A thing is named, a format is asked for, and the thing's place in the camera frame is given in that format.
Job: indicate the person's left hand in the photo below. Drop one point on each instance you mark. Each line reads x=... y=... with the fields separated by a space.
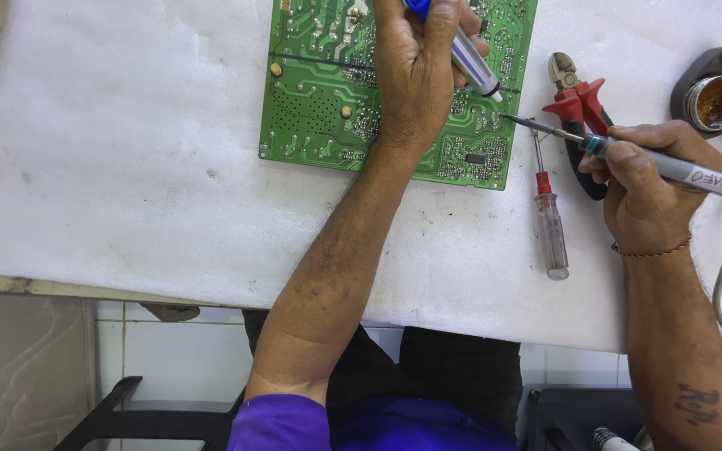
x=408 y=81

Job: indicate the person's right hand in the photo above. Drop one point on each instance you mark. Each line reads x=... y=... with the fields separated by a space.
x=646 y=203

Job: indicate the grey soldering iron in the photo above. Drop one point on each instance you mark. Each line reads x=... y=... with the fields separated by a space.
x=680 y=168

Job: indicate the blue and silver desoldering pump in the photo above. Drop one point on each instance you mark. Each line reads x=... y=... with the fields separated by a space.
x=474 y=62

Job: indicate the green circuit board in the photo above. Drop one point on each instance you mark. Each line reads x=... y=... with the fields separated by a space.
x=317 y=94

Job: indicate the flux tin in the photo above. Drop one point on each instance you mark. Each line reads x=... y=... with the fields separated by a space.
x=715 y=103

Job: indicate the dark grey stand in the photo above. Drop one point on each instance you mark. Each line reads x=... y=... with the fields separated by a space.
x=699 y=66

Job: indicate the black case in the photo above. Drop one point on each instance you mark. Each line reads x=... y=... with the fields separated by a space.
x=580 y=410

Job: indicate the white marker pen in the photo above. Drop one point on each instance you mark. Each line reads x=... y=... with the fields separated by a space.
x=611 y=440

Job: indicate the black trousers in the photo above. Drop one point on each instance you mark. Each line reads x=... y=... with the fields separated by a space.
x=455 y=369

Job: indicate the white foam mat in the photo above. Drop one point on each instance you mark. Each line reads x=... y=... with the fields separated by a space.
x=116 y=175

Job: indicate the purple shirt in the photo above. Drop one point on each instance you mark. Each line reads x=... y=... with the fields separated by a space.
x=367 y=426

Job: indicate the white embossed panel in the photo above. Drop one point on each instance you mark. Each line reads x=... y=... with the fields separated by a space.
x=22 y=376

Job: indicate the black stool frame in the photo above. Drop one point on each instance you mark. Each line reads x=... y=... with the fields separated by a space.
x=148 y=419

